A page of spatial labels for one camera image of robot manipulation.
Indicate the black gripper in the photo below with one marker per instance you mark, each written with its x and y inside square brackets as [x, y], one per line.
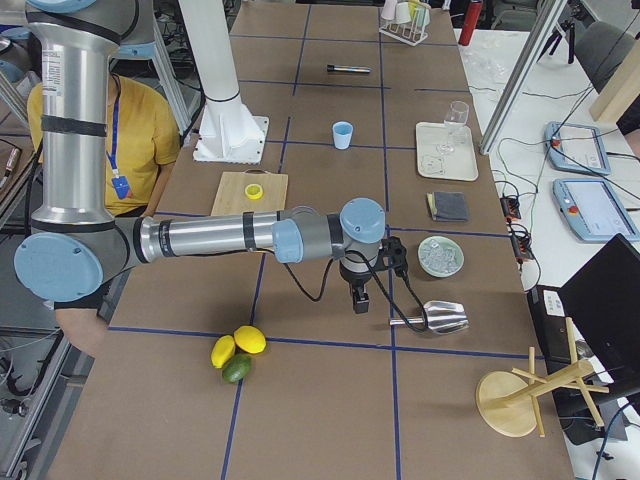
[354, 282]

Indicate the yellow lemon half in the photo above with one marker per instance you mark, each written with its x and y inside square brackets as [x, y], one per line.
[254, 191]

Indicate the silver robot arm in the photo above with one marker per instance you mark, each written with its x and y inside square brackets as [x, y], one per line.
[76, 245]

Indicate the whole yellow lemon upper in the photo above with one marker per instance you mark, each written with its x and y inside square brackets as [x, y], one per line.
[250, 339]

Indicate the whole yellow lemon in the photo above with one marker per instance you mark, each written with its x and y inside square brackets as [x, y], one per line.
[223, 350]
[250, 339]

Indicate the whole yellow lemon lower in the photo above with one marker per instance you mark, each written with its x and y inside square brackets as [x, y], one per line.
[223, 350]

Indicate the wooden cup tree stand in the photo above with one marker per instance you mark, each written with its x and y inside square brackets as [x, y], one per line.
[508, 401]

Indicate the light blue plastic cup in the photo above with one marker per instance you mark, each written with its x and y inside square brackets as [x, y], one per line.
[342, 132]

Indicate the white cup rack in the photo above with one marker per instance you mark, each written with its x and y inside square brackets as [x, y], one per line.
[405, 21]

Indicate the steel ice scoop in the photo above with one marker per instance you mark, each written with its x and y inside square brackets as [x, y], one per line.
[438, 318]

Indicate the green bowl of ice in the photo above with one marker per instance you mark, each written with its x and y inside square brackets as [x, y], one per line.
[440, 256]

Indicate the grey yellow folded cloth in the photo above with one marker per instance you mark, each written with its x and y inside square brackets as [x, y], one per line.
[448, 206]

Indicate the green lime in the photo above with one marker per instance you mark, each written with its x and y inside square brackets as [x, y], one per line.
[237, 368]

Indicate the bamboo cutting board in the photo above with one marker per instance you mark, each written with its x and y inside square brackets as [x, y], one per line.
[230, 198]

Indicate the cream bear tray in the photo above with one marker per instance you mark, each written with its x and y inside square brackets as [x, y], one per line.
[440, 156]

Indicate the black usb hub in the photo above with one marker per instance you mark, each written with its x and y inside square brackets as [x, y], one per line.
[511, 208]

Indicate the clear wine glass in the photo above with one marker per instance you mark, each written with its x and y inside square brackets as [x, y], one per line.
[455, 118]

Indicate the black laptop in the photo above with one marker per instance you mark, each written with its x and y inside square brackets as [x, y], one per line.
[602, 299]

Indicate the lower teach pendant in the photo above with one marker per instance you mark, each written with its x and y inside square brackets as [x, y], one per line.
[593, 211]

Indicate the teach pendant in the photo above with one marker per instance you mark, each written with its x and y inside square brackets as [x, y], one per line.
[593, 211]
[576, 148]

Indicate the upper teach pendant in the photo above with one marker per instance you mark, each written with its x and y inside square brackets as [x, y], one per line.
[576, 148]

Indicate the person in yellow shirt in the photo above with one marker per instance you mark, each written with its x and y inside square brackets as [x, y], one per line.
[143, 142]

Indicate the red water bottle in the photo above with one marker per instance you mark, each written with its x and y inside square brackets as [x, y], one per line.
[471, 18]

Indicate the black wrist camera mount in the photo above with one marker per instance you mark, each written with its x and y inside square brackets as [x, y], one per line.
[392, 256]

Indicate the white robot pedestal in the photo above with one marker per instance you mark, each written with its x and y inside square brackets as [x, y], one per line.
[228, 132]

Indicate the aluminium frame post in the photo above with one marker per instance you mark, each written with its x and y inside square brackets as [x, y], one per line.
[544, 25]

